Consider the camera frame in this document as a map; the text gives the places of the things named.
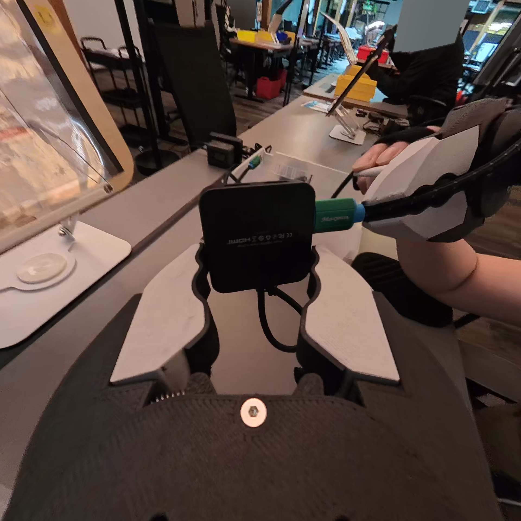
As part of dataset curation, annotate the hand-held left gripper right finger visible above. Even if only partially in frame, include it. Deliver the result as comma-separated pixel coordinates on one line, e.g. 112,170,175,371
297,244,402,395

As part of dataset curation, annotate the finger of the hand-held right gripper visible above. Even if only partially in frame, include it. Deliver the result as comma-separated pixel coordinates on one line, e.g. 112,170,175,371
362,188,469,243
362,125,481,202

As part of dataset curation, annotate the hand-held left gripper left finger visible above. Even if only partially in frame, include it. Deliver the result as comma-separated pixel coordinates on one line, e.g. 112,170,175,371
109,242,213,390

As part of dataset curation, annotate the black HDMI cable green plug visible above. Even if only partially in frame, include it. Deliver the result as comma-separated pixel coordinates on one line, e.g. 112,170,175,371
313,136,521,234

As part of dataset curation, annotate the black HDMI hub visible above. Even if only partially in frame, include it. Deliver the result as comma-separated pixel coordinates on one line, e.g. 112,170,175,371
199,182,316,294

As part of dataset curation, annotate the clear plastic box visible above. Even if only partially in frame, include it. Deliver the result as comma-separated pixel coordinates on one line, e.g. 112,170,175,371
266,151,314,185

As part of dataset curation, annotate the person's right forearm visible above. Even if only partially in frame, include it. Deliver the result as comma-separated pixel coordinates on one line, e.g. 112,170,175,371
397,237,521,318

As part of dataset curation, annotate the person's right hand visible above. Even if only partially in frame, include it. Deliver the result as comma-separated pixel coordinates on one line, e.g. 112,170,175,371
351,125,443,193

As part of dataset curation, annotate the tilted board on white stand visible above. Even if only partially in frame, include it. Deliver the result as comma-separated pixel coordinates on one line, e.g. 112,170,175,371
326,24,397,146

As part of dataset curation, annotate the white board stand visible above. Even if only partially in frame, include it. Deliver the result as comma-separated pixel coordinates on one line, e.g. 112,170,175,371
0,222,133,349

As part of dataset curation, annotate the yellow plastic bin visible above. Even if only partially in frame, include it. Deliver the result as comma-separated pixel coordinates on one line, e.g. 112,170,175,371
335,64,378,102

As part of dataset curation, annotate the black stand pole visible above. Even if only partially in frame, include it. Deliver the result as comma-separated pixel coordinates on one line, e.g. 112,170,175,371
114,0,180,176

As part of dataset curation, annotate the small black device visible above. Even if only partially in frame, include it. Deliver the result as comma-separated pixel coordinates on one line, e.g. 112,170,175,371
204,132,244,167

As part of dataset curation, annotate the red plastic bin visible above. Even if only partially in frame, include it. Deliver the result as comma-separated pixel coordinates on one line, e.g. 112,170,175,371
256,69,287,99

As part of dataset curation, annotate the black office chair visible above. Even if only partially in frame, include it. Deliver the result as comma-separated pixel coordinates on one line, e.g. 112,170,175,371
153,20,237,149

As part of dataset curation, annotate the black wire cart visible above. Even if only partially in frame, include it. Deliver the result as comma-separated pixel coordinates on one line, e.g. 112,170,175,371
80,37,160,163

